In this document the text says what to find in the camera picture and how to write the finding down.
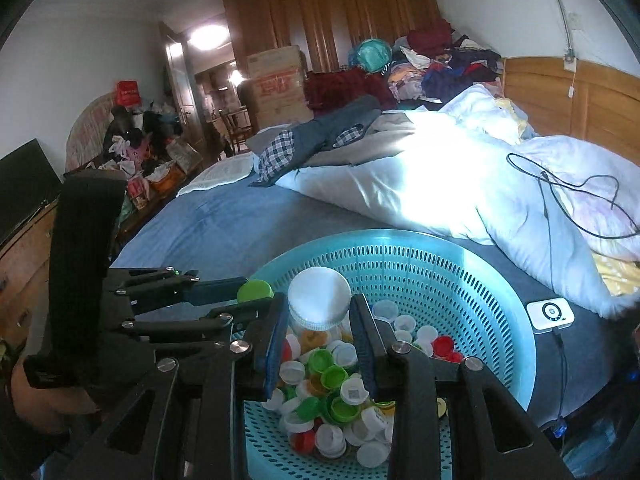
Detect white duvet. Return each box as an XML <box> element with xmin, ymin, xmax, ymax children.
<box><xmin>277</xmin><ymin>82</ymin><xmax>640</xmax><ymax>318</ymax></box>

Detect teal bag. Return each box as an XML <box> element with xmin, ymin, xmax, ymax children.
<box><xmin>350</xmin><ymin>37</ymin><xmax>393</xmax><ymax>72</ymax></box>

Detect white power bank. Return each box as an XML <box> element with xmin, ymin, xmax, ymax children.
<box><xmin>526</xmin><ymin>297</ymin><xmax>575</xmax><ymax>334</ymax></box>

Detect black cable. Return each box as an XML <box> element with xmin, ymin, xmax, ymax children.
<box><xmin>506</xmin><ymin>152</ymin><xmax>640</xmax><ymax>428</ymax></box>

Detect heap of household clutter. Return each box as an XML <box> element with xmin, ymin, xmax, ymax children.
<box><xmin>87</xmin><ymin>100</ymin><xmax>203</xmax><ymax>211</ymax></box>

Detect round ceiling light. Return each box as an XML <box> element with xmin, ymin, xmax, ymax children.
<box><xmin>190</xmin><ymin>25</ymin><xmax>228</xmax><ymax>50</ymax></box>

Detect pile of mixed clothes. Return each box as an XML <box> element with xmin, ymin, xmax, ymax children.
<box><xmin>382</xmin><ymin>17</ymin><xmax>503</xmax><ymax>111</ymax></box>

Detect black television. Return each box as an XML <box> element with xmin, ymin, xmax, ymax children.
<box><xmin>0</xmin><ymin>139</ymin><xmax>63</xmax><ymax>246</ymax></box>

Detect teal perforated plastic basket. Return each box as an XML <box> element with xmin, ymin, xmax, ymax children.
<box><xmin>243</xmin><ymin>229</ymin><xmax>537</xmax><ymax>480</ymax></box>

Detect blue-grey garment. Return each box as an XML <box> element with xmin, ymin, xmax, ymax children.
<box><xmin>290</xmin><ymin>94</ymin><xmax>383</xmax><ymax>153</ymax></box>

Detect small adapter with blue light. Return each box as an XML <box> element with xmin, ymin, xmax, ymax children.
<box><xmin>542</xmin><ymin>417</ymin><xmax>571</xmax><ymax>441</ymax></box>

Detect dark red blanket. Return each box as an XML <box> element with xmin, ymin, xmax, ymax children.
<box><xmin>305</xmin><ymin>67</ymin><xmax>396</xmax><ymax>111</ymax></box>

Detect green bottle cap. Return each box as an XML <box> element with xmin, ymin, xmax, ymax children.
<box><xmin>236</xmin><ymin>280</ymin><xmax>274</xmax><ymax>303</ymax></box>

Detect wooden chair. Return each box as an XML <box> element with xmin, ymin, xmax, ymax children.
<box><xmin>220</xmin><ymin>107</ymin><xmax>251</xmax><ymax>153</ymax></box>

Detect large white lid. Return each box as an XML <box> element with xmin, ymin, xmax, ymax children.
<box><xmin>287</xmin><ymin>267</ymin><xmax>353</xmax><ymax>332</ymax></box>

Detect wooden door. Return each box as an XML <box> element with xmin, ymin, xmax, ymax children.
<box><xmin>159</xmin><ymin>21</ymin><xmax>196</xmax><ymax>151</ymax></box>

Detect grey blanket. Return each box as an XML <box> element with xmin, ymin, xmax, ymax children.
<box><xmin>305</xmin><ymin>110</ymin><xmax>416</xmax><ymax>168</ymax></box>

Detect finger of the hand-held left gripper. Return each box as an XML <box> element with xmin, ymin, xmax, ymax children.
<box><xmin>106</xmin><ymin>265</ymin><xmax>249</xmax><ymax>317</ymax></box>
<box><xmin>121</xmin><ymin>296</ymin><xmax>274</xmax><ymax>347</ymax></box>

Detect checked rounded panel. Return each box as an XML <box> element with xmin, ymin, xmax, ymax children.
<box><xmin>65</xmin><ymin>92</ymin><xmax>121</xmax><ymax>173</ymax></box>

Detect low wooden cabinet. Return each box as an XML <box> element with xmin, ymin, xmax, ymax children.
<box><xmin>115</xmin><ymin>160</ymin><xmax>206</xmax><ymax>241</ymax></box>

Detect wooden headboard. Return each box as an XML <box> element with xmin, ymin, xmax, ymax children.
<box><xmin>502</xmin><ymin>56</ymin><xmax>640</xmax><ymax>153</ymax></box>

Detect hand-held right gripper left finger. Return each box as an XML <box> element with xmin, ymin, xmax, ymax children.
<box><xmin>62</xmin><ymin>292</ymin><xmax>290</xmax><ymax>480</ymax></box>

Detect wall cable conduit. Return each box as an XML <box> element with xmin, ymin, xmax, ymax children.
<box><xmin>542</xmin><ymin>0</ymin><xmax>576</xmax><ymax>61</ymax></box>

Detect plaid shirt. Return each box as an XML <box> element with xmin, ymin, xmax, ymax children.
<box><xmin>250</xmin><ymin>122</ymin><xmax>366</xmax><ymax>186</ymax></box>

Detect red bag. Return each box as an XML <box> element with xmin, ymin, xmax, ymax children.
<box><xmin>116</xmin><ymin>80</ymin><xmax>141</xmax><ymax>107</ymax></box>

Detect pile of mixed bottle caps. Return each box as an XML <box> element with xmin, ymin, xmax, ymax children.
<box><xmin>262</xmin><ymin>299</ymin><xmax>466</xmax><ymax>468</ymax></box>

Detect person's left forearm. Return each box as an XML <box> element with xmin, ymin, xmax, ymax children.
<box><xmin>10</xmin><ymin>360</ymin><xmax>98</xmax><ymax>433</ymax></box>

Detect wooden dresser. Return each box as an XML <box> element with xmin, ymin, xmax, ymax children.
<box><xmin>0</xmin><ymin>200</ymin><xmax>58</xmax><ymax>351</ymax></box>

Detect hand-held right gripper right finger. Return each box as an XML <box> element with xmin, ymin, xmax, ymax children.
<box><xmin>347</xmin><ymin>292</ymin><xmax>573</xmax><ymax>480</ymax></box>

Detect cardboard box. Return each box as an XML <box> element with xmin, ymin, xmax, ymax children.
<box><xmin>245</xmin><ymin>45</ymin><xmax>308</xmax><ymax>131</ymax></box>

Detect wooden wardrobe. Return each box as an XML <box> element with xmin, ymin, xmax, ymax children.
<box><xmin>220</xmin><ymin>0</ymin><xmax>453</xmax><ymax>73</ymax></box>

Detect yellow patterned sheet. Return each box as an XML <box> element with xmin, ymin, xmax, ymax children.
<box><xmin>592</xmin><ymin>250</ymin><xmax>640</xmax><ymax>301</ymax></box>

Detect white folded pillow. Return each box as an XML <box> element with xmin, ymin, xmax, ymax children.
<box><xmin>176</xmin><ymin>152</ymin><xmax>256</xmax><ymax>197</ymax></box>

